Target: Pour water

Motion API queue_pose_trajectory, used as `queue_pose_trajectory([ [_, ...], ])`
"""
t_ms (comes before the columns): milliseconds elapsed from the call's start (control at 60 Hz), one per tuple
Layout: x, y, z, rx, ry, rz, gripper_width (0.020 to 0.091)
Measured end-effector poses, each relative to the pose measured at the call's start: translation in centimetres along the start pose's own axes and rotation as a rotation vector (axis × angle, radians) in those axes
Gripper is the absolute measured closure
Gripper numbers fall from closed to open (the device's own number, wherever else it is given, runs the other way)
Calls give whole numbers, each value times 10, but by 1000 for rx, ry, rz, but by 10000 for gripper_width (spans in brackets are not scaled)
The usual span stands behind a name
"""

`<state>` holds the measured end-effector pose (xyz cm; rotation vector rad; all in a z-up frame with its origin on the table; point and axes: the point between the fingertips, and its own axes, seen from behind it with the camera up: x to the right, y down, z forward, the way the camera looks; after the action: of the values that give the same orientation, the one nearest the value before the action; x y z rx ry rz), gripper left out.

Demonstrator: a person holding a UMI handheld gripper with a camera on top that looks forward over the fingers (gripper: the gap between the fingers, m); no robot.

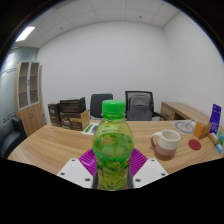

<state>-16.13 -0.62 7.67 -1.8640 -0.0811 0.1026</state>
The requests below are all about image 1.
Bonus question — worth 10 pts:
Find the orange-brown carton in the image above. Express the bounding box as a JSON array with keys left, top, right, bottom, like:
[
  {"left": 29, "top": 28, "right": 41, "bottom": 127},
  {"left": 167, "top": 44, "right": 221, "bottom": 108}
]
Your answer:
[{"left": 193, "top": 121, "right": 213, "bottom": 140}]

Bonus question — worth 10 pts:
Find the green and purple leaflet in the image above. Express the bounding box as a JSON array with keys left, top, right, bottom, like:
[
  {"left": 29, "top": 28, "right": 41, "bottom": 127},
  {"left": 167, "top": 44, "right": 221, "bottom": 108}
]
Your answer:
[{"left": 80, "top": 122, "right": 100, "bottom": 136}]

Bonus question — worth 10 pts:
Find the open cardboard box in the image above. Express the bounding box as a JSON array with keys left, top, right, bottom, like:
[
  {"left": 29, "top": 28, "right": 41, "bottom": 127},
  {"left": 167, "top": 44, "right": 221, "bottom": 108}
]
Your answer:
[{"left": 59, "top": 109, "right": 91, "bottom": 132}]

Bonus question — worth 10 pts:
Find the black mesh office chair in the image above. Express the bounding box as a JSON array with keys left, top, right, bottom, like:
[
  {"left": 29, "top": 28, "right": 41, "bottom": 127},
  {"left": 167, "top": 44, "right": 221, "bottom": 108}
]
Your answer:
[{"left": 124, "top": 90, "right": 168, "bottom": 122}]

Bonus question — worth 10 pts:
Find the small tan box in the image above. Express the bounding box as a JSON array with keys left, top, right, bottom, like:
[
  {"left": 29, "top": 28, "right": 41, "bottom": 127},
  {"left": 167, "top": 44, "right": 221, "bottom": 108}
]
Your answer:
[{"left": 208, "top": 132, "right": 221, "bottom": 146}]

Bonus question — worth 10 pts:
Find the grey backpack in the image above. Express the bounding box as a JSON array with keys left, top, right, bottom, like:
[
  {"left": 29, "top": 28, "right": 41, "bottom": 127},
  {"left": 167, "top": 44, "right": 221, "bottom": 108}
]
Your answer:
[{"left": 128, "top": 94, "right": 154, "bottom": 122}]

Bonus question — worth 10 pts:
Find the green drink bottle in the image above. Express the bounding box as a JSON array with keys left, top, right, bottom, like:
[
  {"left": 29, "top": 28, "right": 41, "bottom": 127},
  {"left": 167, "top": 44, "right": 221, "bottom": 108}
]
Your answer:
[{"left": 91, "top": 99, "right": 135, "bottom": 191}]

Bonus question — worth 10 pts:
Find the black sofa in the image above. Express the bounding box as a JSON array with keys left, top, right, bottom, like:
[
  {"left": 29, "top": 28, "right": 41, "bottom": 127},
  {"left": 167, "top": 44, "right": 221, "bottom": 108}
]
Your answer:
[{"left": 0, "top": 115, "right": 28, "bottom": 160}]

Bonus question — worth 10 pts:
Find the wooden shelf cabinet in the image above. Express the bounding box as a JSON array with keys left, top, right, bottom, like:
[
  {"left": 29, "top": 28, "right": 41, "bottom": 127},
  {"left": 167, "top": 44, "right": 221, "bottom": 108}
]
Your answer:
[{"left": 13, "top": 60, "right": 46, "bottom": 137}]

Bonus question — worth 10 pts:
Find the small dark brown box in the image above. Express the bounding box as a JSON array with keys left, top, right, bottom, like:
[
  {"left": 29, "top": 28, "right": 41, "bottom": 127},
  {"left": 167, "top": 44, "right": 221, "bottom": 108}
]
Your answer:
[{"left": 47, "top": 102, "right": 62, "bottom": 128}]

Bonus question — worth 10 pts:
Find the flat round red coaster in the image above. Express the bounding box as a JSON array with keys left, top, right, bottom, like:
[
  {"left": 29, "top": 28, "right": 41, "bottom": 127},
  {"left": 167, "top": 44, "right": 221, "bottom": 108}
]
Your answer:
[{"left": 187, "top": 138, "right": 202, "bottom": 151}]

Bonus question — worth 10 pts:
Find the purple pouch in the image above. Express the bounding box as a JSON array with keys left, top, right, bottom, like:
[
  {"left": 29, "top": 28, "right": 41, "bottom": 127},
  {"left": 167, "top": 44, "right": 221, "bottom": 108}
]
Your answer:
[{"left": 209, "top": 103, "right": 222, "bottom": 134}]

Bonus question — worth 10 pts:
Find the white and brown mug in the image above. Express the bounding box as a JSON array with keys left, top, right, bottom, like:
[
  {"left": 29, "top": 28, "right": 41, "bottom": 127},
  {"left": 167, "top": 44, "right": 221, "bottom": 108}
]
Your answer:
[{"left": 150, "top": 129, "right": 181, "bottom": 161}]

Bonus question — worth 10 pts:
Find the ceiling light panel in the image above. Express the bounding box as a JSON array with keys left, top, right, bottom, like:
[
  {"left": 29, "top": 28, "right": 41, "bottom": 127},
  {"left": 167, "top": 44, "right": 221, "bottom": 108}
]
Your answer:
[{"left": 15, "top": 26, "right": 36, "bottom": 43}]

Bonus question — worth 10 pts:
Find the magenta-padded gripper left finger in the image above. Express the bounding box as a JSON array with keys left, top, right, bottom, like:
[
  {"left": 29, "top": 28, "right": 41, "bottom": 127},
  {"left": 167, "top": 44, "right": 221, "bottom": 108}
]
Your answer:
[{"left": 56, "top": 148, "right": 99, "bottom": 190}]

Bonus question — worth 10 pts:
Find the wide dark brown box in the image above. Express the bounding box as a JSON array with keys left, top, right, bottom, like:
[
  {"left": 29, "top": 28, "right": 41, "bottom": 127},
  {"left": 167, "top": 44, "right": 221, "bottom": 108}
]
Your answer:
[{"left": 59, "top": 96, "right": 87, "bottom": 114}]

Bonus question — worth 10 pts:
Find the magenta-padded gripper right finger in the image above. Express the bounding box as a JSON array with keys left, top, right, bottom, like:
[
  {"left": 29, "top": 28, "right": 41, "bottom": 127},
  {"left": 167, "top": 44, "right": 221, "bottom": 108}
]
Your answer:
[{"left": 127, "top": 148, "right": 169, "bottom": 188}]

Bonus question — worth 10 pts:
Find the small blue packet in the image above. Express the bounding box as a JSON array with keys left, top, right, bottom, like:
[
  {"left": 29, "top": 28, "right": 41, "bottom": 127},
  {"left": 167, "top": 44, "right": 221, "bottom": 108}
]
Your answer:
[{"left": 215, "top": 143, "right": 224, "bottom": 155}]

